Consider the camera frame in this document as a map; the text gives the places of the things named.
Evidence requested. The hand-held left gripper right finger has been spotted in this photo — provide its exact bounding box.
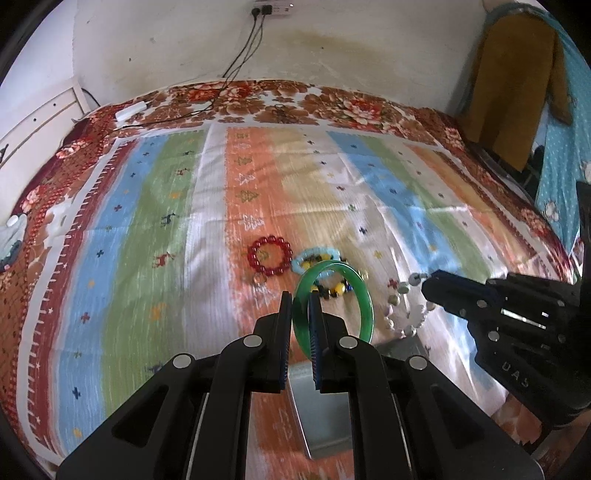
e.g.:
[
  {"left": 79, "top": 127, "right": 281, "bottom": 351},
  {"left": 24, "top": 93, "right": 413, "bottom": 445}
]
[{"left": 308, "top": 292, "right": 546, "bottom": 480}]

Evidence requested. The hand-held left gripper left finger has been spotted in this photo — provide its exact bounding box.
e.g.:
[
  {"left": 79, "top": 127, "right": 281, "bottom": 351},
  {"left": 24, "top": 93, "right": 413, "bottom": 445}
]
[{"left": 55, "top": 291, "right": 294, "bottom": 480}]

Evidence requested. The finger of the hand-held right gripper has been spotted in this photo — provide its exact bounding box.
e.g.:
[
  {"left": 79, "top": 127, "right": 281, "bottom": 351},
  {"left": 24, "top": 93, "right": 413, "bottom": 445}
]
[
  {"left": 422, "top": 277, "right": 502, "bottom": 321},
  {"left": 431, "top": 270, "right": 580, "bottom": 330}
]

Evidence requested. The white bead bracelet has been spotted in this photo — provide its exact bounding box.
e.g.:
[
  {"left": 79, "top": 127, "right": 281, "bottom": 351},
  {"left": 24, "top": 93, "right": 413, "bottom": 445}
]
[{"left": 383, "top": 272, "right": 437, "bottom": 337}]

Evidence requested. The multicolour bead bracelet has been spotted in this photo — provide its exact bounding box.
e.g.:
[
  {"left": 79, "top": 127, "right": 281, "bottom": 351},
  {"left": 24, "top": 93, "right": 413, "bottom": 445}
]
[{"left": 311, "top": 272, "right": 356, "bottom": 301}]

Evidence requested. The green jade bangle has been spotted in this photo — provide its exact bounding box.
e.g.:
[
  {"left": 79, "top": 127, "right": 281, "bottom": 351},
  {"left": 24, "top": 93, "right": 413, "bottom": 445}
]
[{"left": 292, "top": 260, "right": 374, "bottom": 358}]

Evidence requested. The grey metal box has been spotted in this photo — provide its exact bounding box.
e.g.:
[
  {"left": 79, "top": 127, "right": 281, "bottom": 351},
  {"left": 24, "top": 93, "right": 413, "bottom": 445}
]
[{"left": 288, "top": 362, "right": 356, "bottom": 461}]

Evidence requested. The teal patterned cloth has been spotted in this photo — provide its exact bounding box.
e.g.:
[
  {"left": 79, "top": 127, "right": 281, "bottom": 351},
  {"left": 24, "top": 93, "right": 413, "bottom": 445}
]
[{"left": 485, "top": 0, "right": 591, "bottom": 259}]

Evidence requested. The striped printed blanket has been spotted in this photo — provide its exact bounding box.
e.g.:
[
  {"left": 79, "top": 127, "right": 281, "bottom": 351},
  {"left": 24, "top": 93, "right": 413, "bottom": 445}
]
[{"left": 9, "top": 122, "right": 555, "bottom": 480}]

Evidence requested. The brown hanging garment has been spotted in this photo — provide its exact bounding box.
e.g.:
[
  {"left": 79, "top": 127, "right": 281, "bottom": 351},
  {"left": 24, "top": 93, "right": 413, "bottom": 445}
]
[{"left": 457, "top": 14, "right": 573, "bottom": 171}]

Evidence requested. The floral bedsheet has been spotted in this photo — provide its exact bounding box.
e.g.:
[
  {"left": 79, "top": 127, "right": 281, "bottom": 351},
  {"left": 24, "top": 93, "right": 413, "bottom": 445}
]
[{"left": 0, "top": 79, "right": 578, "bottom": 480}]

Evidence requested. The white power strip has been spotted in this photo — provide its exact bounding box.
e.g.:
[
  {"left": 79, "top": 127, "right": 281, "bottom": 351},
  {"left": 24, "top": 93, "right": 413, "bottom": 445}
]
[{"left": 250, "top": 2, "right": 294, "bottom": 17}]

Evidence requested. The white wooden furniture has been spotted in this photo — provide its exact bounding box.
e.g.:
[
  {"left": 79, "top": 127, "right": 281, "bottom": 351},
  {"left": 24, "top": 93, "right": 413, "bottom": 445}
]
[{"left": 0, "top": 85, "right": 90, "bottom": 185}]

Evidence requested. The light blue bead bracelet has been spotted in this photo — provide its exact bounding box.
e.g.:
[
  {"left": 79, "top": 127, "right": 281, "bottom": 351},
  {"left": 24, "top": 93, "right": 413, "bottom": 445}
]
[{"left": 291, "top": 248, "right": 342, "bottom": 278}]

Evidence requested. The red bead bracelet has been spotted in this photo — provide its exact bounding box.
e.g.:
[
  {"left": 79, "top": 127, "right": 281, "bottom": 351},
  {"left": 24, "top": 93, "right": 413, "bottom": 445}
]
[{"left": 247, "top": 234, "right": 295, "bottom": 278}]

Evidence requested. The dark thin necklace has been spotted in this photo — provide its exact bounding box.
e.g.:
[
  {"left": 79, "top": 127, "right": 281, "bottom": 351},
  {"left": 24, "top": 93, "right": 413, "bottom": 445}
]
[{"left": 265, "top": 104, "right": 296, "bottom": 124}]

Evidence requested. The black cable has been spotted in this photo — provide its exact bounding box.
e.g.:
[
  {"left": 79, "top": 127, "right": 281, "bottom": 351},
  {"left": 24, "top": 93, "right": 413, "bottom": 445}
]
[
  {"left": 117, "top": 11, "right": 259, "bottom": 130},
  {"left": 139, "top": 11, "right": 267, "bottom": 125}
]

